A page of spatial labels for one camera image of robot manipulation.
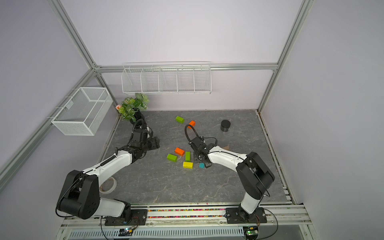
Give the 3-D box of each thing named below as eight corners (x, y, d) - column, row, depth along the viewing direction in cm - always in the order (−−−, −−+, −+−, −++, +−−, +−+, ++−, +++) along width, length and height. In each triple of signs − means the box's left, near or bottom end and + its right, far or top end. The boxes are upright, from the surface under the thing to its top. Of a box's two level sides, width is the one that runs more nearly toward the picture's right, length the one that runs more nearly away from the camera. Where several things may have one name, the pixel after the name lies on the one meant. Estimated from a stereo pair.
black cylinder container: (221, 131, 110) (222, 127, 106) (220, 124, 115) (221, 119, 111) (230, 131, 110) (231, 127, 106) (228, 124, 115) (229, 119, 111)
